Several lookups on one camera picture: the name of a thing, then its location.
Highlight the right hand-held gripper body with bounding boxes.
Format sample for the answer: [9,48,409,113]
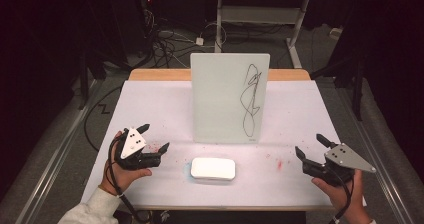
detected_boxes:
[302,142,377,187]

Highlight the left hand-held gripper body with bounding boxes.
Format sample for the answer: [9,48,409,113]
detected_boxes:
[114,127,163,171]

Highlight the white board eraser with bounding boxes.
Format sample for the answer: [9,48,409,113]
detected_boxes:
[190,157,237,182]

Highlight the person's left hand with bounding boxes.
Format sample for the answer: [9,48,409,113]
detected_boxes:
[99,130,154,196]

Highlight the person's right hand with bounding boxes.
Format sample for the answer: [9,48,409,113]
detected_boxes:
[311,168,371,224]

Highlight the white paper table cover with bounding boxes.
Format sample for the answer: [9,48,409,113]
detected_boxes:
[81,80,341,209]

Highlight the wooden table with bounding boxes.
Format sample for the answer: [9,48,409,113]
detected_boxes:
[81,68,341,213]

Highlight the black metal stand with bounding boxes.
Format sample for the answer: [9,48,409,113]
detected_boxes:
[309,48,367,122]
[77,48,108,112]

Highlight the small scribbled whiteboard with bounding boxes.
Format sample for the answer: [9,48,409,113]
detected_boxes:
[189,52,271,145]

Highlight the white power strip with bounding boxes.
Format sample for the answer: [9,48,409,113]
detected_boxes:
[327,26,344,41]

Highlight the metal floor rail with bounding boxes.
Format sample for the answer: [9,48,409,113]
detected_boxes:
[334,82,419,224]
[14,79,102,224]

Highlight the right hand-held gripper black cable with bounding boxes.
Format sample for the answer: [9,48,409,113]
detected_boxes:
[328,170,355,224]

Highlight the hand-held gripper black cable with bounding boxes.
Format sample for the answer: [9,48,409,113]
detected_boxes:
[328,170,355,224]
[105,127,153,224]

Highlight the long black floor cable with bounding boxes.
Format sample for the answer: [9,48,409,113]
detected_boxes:
[83,85,123,154]

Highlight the left hand-held gripper black cable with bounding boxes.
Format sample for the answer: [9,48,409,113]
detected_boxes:
[105,127,153,224]

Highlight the tangle of black floor cables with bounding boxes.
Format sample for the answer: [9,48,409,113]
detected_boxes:
[139,0,219,69]

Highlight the white metal desk frame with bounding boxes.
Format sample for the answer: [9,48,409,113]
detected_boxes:
[199,0,355,69]

